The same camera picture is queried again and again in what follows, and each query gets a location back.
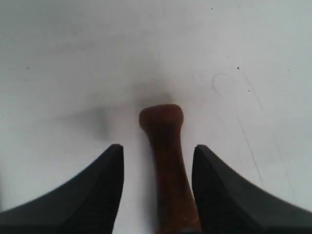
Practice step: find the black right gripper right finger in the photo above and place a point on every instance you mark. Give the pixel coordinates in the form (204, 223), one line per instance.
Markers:
(227, 203)

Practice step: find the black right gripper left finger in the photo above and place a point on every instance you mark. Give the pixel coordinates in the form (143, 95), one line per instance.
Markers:
(86, 204)

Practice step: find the brown wooden pestle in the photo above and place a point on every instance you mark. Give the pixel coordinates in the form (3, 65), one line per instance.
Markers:
(176, 209)

